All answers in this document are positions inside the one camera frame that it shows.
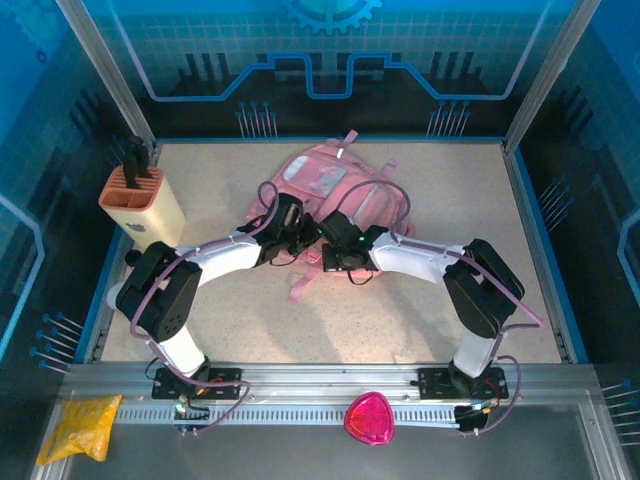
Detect pink backpack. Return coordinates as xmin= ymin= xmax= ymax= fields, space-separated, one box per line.
xmin=247 ymin=128 xmax=416 ymax=304

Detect beige knife block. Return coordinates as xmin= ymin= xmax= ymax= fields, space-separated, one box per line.
xmin=98 ymin=164 xmax=187 ymax=251

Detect magenta triangular dish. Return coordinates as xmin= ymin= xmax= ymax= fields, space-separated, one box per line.
xmin=343 ymin=391 xmax=395 ymax=446

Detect yellow plastic bag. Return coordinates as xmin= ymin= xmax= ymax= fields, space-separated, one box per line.
xmin=37 ymin=393 xmax=124 ymax=466

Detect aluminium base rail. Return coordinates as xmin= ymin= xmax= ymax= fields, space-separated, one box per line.
xmin=59 ymin=362 xmax=601 ymax=401

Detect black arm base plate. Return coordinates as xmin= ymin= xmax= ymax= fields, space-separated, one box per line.
xmin=417 ymin=367 xmax=509 ymax=401
xmin=151 ymin=366 xmax=244 ymax=401

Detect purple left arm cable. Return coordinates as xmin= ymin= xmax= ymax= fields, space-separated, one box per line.
xmin=128 ymin=180 xmax=281 ymax=437

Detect grey slotted cable duct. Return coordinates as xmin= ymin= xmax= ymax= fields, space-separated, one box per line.
xmin=114 ymin=403 xmax=464 ymax=426

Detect aluminium frame post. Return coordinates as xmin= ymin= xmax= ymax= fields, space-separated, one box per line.
xmin=54 ymin=0 xmax=159 ymax=146
xmin=502 ymin=0 xmax=599 ymax=146

